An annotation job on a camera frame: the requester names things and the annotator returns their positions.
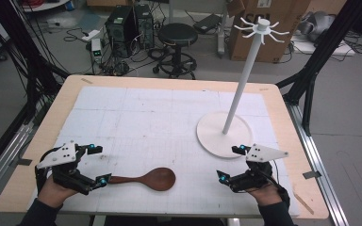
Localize white device with green display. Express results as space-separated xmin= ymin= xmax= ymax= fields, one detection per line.
xmin=90 ymin=38 xmax=104 ymax=62

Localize person's right hand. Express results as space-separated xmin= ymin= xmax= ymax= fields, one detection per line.
xmin=248 ymin=183 xmax=284 ymax=207

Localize black flat device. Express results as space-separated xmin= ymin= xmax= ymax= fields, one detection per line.
xmin=192 ymin=12 xmax=222 ymax=35

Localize white hook rack stand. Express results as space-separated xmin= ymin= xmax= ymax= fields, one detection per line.
xmin=196 ymin=17 xmax=291 ymax=159

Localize black floor cables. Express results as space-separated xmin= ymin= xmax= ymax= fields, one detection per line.
xmin=62 ymin=26 xmax=158 ymax=76

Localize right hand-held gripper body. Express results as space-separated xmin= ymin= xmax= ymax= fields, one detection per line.
xmin=227 ymin=143 xmax=290 ymax=193

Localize black frame upright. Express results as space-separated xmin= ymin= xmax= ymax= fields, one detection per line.
xmin=276 ymin=0 xmax=362 ymax=137
xmin=0 ymin=0 xmax=70 ymax=105

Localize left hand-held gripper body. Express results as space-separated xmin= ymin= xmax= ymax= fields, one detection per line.
xmin=35 ymin=140 xmax=97 ymax=196

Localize black round stool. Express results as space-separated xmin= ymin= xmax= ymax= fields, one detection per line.
xmin=152 ymin=22 xmax=200 ymax=80

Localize aluminium rail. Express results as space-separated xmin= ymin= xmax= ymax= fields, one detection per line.
xmin=0 ymin=121 xmax=36 ymax=208
xmin=284 ymin=102 xmax=350 ymax=226

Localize white grid mat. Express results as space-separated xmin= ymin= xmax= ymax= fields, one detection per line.
xmin=27 ymin=86 xmax=300 ymax=218

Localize large black computer tower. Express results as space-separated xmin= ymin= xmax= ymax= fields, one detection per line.
xmin=105 ymin=5 xmax=138 ymax=59

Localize small brown cardboard box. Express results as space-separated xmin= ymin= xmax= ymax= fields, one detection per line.
xmin=86 ymin=0 xmax=135 ymax=8

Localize slim black computer tower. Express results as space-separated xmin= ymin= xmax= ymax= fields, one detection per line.
xmin=134 ymin=3 xmax=156 ymax=51

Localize person's left hand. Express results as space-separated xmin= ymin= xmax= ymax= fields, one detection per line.
xmin=37 ymin=175 xmax=79 ymax=209

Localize white power strip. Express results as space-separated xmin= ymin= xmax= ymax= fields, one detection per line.
xmin=80 ymin=28 xmax=102 ymax=42

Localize white flat board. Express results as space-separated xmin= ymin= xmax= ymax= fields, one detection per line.
xmin=290 ymin=34 xmax=356 ymax=57

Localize large brown cardboard box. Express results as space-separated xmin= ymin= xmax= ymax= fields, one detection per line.
xmin=227 ymin=0 xmax=312 ymax=63

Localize white round table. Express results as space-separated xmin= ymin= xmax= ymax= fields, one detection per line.
xmin=20 ymin=0 xmax=72 ymax=13

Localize brown wooden spoon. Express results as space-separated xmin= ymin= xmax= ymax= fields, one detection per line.
xmin=107 ymin=167 xmax=177 ymax=192

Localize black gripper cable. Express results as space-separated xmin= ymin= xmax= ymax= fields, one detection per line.
xmin=265 ymin=159 xmax=292 ymax=210

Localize grey plastic device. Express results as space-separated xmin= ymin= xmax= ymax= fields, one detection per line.
xmin=296 ymin=10 xmax=337 ymax=43

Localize black frame base bar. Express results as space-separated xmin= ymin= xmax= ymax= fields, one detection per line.
xmin=0 ymin=103 xmax=36 ymax=180

